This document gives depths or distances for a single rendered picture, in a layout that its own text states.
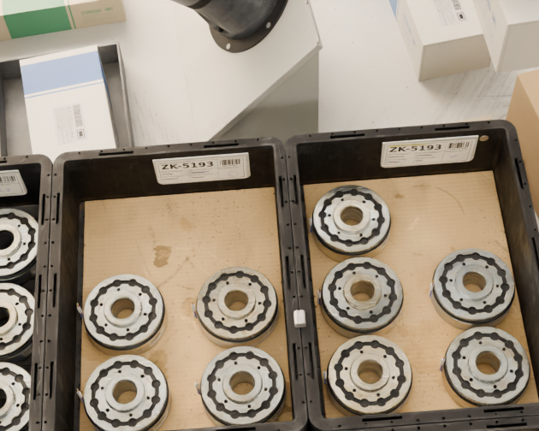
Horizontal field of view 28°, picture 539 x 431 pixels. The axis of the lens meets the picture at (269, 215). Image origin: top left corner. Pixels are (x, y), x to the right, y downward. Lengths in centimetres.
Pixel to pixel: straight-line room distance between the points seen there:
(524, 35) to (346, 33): 57
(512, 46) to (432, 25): 42
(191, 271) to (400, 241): 28
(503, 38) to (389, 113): 46
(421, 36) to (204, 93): 35
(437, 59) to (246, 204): 43
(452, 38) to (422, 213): 34
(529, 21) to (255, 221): 45
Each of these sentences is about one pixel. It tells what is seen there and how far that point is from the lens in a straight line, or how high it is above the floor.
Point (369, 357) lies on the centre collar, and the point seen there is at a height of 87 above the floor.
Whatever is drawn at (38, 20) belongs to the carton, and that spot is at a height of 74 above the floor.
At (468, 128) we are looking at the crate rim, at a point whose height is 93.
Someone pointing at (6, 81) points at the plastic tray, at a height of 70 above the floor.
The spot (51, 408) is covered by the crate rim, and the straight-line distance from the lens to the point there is 126.
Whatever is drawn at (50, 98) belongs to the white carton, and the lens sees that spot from 165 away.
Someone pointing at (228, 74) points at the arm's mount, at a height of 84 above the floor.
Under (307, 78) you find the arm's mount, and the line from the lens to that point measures 150.
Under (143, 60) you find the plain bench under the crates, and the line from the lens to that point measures 178.
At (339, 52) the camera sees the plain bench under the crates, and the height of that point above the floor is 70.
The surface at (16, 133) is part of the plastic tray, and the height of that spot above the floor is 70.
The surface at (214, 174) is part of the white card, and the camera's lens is 143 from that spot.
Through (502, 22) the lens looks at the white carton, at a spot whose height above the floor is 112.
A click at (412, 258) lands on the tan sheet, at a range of 142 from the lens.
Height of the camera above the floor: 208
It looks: 60 degrees down
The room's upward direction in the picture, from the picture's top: 4 degrees counter-clockwise
